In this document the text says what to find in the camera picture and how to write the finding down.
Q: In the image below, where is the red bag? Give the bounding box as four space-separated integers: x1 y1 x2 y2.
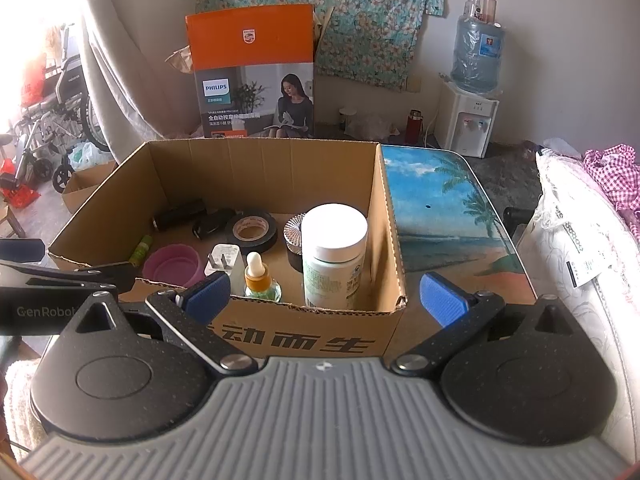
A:
20 52 48 106

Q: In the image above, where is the small cardboard box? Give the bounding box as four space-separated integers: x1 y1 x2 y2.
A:
61 160 120 211

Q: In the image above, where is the clear plastic bag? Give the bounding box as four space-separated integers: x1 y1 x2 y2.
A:
345 114 401 142

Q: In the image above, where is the red thermos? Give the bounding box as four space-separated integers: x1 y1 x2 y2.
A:
405 109 425 145

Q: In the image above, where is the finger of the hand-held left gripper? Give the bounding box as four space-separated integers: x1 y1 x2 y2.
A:
0 261 138 295
0 239 47 264

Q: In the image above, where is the orange printed appliance box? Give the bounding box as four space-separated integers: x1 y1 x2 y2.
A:
185 4 317 140

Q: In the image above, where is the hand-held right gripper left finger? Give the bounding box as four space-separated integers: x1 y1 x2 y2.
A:
59 271 256 376

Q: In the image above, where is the brown paper bag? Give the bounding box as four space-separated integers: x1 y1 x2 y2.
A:
165 45 197 77

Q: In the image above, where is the white water dispenser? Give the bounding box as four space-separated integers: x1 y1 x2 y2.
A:
434 80 501 158

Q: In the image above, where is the black flashlight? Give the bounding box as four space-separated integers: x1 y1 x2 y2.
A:
151 199 207 232

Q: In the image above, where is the white lid supplement bottle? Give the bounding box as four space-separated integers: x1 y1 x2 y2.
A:
301 204 368 311

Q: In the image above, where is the pink cup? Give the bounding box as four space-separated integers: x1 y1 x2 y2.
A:
141 244 207 291

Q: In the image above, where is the white paper label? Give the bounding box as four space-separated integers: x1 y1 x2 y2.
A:
565 220 608 290

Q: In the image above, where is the wheelchair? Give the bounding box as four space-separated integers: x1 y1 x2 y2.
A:
10 25 113 196

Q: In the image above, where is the green dropper bottle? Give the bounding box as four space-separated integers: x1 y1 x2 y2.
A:
243 252 283 303

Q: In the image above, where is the brown cardboard box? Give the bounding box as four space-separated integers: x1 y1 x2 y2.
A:
47 139 408 358

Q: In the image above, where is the green tube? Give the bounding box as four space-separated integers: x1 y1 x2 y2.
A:
127 234 153 268

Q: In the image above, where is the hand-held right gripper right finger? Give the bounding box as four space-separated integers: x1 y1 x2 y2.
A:
391 272 581 376

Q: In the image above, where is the beige curtain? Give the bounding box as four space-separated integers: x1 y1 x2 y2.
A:
77 0 193 143

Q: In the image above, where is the gold lid black jar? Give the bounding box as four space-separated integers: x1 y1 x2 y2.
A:
285 214 307 273

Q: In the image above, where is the blue water jug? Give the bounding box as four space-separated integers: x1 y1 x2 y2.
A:
450 14 506 95

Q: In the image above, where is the white quilted mattress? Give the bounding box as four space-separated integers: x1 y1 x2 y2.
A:
520 150 640 461

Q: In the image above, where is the red plastic item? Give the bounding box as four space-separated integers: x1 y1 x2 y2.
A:
0 157 43 208

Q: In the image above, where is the white plug adapter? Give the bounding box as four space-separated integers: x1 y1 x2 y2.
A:
205 242 246 296

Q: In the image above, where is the floral cloth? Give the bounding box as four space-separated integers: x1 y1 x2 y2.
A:
195 0 448 92

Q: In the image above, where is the green white plastic bag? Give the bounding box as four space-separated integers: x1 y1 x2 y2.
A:
67 141 113 171

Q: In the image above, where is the black tape roll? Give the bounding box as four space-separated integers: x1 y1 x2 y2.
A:
231 210 278 253

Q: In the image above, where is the cream fuzzy cloth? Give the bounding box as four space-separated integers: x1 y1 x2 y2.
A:
0 345 46 461

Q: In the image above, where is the pink checked cloth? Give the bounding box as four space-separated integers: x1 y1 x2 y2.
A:
582 144 640 241

